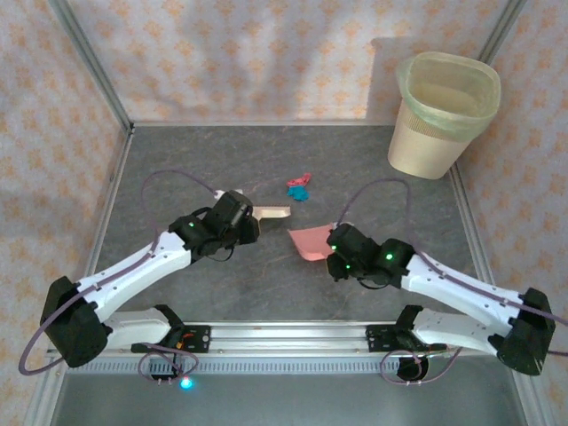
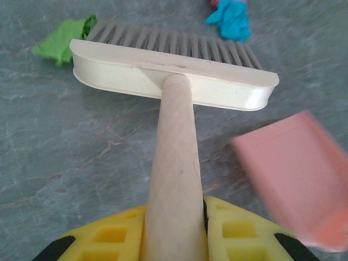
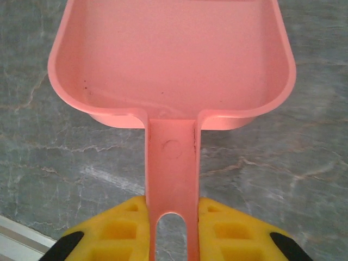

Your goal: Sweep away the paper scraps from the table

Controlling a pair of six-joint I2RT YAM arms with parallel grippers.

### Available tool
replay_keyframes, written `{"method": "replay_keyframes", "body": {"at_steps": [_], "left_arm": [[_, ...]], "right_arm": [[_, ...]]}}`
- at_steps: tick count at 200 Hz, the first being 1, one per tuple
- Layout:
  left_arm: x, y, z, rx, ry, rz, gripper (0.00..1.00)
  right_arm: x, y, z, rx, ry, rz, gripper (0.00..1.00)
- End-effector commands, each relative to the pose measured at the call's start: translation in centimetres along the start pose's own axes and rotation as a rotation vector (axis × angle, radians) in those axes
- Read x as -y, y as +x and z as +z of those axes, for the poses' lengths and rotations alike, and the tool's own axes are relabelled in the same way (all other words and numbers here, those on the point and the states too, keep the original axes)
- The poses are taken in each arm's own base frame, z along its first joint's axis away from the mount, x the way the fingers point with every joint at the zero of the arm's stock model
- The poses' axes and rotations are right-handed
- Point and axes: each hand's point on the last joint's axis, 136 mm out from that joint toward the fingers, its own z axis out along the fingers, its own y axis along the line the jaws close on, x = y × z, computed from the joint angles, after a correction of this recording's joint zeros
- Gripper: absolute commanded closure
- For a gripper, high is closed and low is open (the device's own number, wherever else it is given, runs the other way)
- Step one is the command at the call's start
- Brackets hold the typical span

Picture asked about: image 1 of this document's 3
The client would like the wooden hand brush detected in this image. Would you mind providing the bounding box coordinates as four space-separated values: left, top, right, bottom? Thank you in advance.
253 201 292 222

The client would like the pink plastic dustpan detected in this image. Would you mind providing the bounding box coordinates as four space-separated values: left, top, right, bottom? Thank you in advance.
287 225 337 264

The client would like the cream ribbed waste bin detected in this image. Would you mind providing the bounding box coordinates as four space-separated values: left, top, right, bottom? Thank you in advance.
387 51 502 181

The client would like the green plastic bin liner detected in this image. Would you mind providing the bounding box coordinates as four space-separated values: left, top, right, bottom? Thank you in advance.
394 51 502 143

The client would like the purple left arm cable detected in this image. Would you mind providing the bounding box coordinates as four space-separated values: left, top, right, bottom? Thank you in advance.
18 170 223 377

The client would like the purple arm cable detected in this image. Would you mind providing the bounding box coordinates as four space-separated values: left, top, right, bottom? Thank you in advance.
18 170 223 377
336 177 568 356

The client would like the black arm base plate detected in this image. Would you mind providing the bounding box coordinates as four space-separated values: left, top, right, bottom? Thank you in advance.
170 325 212 355
364 323 416 355

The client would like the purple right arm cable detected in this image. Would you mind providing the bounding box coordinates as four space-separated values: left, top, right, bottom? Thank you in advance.
336 177 568 356

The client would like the aluminium mounting rail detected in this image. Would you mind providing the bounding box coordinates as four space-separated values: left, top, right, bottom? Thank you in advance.
46 319 533 358

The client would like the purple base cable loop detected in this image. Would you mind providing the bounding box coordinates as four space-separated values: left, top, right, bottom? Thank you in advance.
380 345 462 386
137 348 200 386

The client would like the slotted grey cable duct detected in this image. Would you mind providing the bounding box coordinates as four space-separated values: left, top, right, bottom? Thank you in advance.
59 357 518 377

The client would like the black cable port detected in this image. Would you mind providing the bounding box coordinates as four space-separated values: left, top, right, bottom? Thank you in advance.
397 357 430 383

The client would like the aluminium frame post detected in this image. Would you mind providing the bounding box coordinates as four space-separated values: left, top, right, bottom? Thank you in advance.
47 0 135 134
477 0 528 63

